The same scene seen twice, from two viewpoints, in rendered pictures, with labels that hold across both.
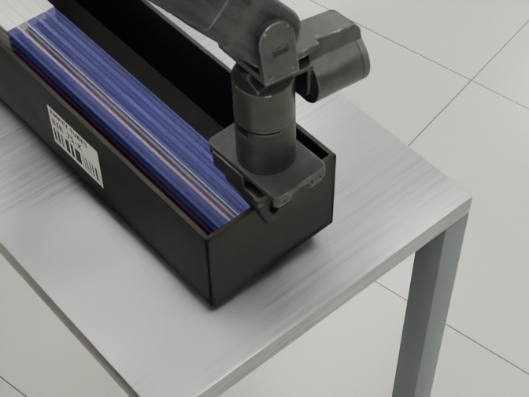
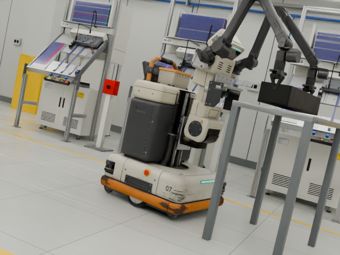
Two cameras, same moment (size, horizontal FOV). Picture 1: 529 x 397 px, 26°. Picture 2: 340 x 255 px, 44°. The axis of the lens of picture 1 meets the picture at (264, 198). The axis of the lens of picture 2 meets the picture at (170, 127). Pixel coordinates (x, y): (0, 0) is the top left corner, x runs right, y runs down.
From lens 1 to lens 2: 2.33 m
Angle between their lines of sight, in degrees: 77
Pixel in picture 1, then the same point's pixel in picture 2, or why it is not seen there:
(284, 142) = (278, 62)
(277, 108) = (278, 53)
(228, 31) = (277, 36)
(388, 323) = not seen: outside the picture
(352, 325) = not seen: outside the picture
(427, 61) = not seen: outside the picture
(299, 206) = (281, 92)
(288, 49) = (283, 42)
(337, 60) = (291, 52)
